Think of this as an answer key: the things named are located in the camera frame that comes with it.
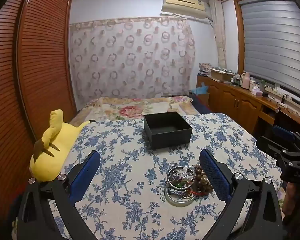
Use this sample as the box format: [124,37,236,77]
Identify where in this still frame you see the yellow plush toy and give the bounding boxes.
[29,109,97,182]

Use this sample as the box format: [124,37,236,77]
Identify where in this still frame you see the red cord bracelet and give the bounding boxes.
[182,189,208,198]

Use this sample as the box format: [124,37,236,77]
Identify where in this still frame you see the pink thermos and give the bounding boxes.
[241,72,250,89]

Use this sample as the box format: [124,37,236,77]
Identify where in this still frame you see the wooden cabinet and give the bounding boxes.
[196,75,300,140]

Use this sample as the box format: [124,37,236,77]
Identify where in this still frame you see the cream air conditioner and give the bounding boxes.
[161,0,208,19]

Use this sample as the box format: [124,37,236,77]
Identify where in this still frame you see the dark blue cloth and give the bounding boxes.
[190,94,213,114]

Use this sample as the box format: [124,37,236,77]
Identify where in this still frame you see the blue bag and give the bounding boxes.
[191,82,209,95]

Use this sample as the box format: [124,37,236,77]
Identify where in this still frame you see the black box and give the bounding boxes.
[143,111,193,151]

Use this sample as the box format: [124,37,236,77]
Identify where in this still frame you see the cardboard box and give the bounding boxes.
[210,69,234,83]

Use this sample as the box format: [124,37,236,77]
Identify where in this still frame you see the grey window blind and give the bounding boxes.
[239,0,300,95]

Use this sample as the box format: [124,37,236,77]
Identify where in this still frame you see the brown wooden bead bracelet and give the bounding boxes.
[192,164,213,196]

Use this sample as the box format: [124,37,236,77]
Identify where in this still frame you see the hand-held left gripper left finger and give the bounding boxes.
[16,150,101,240]

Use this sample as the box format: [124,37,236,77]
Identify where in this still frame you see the pale drawn curtain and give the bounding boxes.
[209,0,228,70]

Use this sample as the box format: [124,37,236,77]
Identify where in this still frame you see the wooden louvered wardrobe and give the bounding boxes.
[0,0,77,220]

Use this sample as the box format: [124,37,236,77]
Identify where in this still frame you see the pile of papers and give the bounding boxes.
[197,63,213,77]

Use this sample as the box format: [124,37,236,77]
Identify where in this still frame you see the person's right hand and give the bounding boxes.
[282,181,300,228]

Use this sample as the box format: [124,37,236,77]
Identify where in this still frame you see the ring-patterned wall cloth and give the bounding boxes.
[69,17,196,105]

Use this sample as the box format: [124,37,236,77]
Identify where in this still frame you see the thin silver bangles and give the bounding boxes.
[167,166,195,191]

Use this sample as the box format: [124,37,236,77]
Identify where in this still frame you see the floral bed blanket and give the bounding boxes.
[76,95,200,128]

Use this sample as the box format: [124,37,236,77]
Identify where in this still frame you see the blue floral tablecloth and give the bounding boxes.
[49,112,287,240]

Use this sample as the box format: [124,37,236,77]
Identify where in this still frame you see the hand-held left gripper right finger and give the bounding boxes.
[199,149,285,240]

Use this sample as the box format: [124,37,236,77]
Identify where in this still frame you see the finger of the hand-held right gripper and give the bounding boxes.
[272,125,297,143]
[256,135,290,161]

